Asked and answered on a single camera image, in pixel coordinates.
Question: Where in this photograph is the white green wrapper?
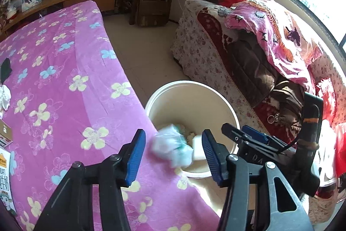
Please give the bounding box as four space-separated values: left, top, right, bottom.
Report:
151 124 193 168

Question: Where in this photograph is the white plastic trash bucket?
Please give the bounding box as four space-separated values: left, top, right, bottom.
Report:
145 81 240 178

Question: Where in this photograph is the pink floral tablecloth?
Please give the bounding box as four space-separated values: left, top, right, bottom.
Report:
1 1 219 230

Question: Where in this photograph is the brown quilted jacket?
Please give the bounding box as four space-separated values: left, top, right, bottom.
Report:
227 30 304 130

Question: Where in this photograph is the pink cartoon blanket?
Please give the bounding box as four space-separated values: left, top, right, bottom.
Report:
225 0 323 95

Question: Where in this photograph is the floral covered sofa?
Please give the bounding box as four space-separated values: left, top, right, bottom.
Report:
171 0 346 223

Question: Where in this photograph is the brown cardboard box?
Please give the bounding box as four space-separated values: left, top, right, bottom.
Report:
0 120 13 148

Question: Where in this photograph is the white milk carton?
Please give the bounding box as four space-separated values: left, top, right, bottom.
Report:
0 147 17 217

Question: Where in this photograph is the crumpled white tissue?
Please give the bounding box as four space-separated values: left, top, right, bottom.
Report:
0 85 11 119

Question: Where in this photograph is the dark green wallet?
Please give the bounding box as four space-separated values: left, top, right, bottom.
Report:
0 58 12 85

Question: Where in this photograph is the wooden tv cabinet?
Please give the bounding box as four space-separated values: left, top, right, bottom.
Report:
1 0 115 38

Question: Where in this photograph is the metal key ring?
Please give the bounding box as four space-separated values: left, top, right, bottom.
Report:
267 112 281 125

